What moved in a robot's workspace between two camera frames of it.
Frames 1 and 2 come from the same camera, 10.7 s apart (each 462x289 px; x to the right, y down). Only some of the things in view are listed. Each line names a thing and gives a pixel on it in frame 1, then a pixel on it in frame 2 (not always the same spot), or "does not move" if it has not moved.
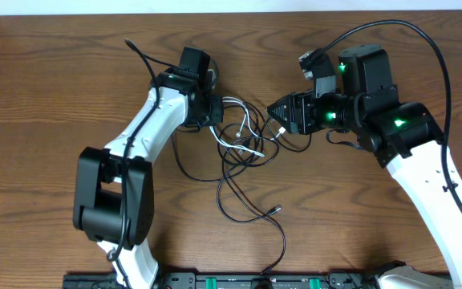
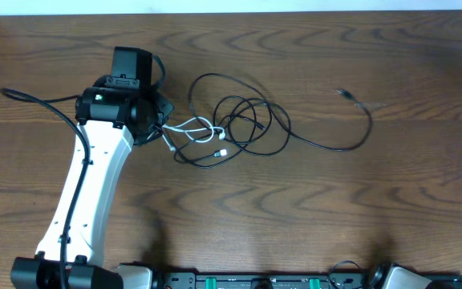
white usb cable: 238,134 → 221,136
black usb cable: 248,201 → 267,134
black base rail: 234,280 does not move
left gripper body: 211,112 → 161,111
